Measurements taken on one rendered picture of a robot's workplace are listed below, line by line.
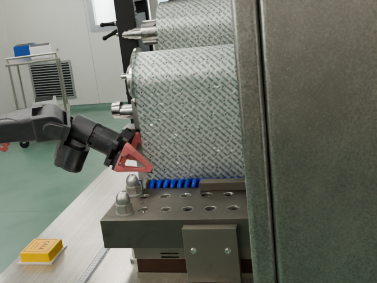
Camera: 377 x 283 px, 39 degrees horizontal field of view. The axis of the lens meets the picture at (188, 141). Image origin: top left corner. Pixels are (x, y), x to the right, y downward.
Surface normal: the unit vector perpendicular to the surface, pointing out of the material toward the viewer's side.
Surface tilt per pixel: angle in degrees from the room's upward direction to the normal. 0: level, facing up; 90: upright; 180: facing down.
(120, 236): 90
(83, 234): 0
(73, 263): 0
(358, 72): 90
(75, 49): 90
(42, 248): 0
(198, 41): 92
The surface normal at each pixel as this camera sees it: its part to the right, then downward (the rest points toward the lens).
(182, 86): -0.19, 0.29
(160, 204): -0.11, -0.95
